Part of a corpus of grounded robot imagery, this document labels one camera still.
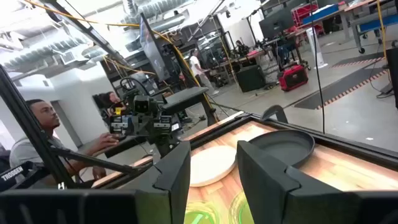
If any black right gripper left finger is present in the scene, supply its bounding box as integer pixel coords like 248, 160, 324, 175
119, 141, 191, 224

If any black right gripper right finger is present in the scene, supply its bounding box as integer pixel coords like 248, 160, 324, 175
236, 140, 352, 224

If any white plastic plate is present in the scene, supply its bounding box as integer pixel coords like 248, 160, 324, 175
189, 145, 238, 188

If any dark grey plastic plate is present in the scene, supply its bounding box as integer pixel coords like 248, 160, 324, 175
248, 129, 316, 169

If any person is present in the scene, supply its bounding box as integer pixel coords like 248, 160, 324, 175
9, 98, 121, 187
188, 49, 220, 96
92, 91, 126, 116
234, 39, 250, 57

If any black desk top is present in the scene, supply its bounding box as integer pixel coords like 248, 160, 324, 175
161, 86, 210, 115

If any black table edge clamp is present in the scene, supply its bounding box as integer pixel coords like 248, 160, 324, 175
261, 105, 289, 124

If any black monitor screen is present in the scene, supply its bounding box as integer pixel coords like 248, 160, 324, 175
139, 12, 171, 82

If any black box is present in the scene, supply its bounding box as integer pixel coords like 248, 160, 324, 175
235, 64, 267, 93

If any red and black case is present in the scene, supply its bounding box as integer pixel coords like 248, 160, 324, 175
277, 64, 310, 92

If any black striped floor mat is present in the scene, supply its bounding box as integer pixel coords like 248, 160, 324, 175
293, 66, 390, 111

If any black Trossen-labelled robot part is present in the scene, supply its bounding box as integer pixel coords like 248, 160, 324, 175
0, 161, 43, 192

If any white tower unit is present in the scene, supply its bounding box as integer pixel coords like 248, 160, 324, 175
305, 27, 328, 70

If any red bin cart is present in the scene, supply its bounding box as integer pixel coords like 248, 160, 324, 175
290, 2, 325, 35

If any blue-topped workbench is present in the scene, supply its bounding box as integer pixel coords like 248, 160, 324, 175
302, 0, 398, 55

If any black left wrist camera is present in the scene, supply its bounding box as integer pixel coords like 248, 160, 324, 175
133, 95, 154, 114

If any black cable loop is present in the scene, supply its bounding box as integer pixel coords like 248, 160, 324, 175
119, 77, 150, 105

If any yellow cable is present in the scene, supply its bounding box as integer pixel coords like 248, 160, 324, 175
24, 0, 218, 123

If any thin black hanging cable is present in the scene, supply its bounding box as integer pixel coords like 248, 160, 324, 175
308, 0, 326, 135

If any black frame post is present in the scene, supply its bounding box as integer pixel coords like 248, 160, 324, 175
0, 64, 77, 190

